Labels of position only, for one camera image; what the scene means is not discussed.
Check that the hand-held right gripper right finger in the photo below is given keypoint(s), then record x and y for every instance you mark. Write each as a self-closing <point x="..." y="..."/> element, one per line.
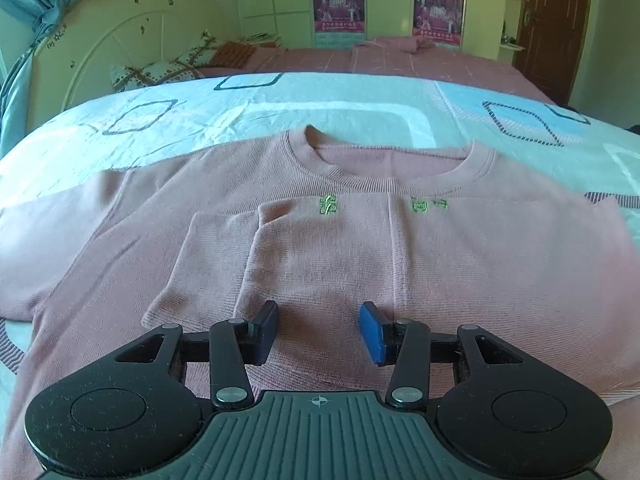
<point x="372" y="332"/>

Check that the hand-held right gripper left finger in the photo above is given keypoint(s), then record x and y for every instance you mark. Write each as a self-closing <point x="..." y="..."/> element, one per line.
<point x="265" y="332"/>

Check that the pink sweater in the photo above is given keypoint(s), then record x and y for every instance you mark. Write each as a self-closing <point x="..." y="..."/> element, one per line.
<point x="325" y="260"/>

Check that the patterned light bedsheet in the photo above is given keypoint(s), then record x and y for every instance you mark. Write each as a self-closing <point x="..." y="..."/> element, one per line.
<point x="200" y="115"/>

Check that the pink checked bedspread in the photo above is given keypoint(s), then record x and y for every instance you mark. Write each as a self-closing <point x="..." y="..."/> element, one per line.
<point x="400" y="67"/>

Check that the orange striped pillow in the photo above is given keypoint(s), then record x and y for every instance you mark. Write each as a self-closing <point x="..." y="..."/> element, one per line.
<point x="232" y="52"/>

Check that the patterned white pillow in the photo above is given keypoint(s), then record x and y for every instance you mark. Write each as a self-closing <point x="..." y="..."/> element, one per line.
<point x="150" y="74"/>
<point x="200" y="47"/>

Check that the crumpled pink cloth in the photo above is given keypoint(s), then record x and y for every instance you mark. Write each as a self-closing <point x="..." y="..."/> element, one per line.
<point x="415" y="44"/>

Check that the stack of books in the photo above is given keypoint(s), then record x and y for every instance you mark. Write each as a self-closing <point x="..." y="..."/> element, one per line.
<point x="262" y="37"/>

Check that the pale yellow wardrobe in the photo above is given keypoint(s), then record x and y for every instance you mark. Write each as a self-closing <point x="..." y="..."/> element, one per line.
<point x="390" y="0"/>

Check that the white round headboard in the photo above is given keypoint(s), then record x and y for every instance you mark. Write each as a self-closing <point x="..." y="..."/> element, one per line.
<point x="125" y="25"/>

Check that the brown wooden door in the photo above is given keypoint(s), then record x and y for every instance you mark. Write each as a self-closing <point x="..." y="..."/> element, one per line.
<point x="555" y="20"/>

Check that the blue-grey curtain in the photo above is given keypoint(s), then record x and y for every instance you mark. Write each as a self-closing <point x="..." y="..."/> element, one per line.
<point x="30" y="0"/>

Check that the corner wall shelf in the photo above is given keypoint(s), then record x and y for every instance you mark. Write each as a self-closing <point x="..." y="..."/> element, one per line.
<point x="512" y="46"/>

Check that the purple wall poster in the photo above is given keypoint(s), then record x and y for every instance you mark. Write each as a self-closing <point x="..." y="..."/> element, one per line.
<point x="439" y="5"/>
<point x="338" y="5"/>

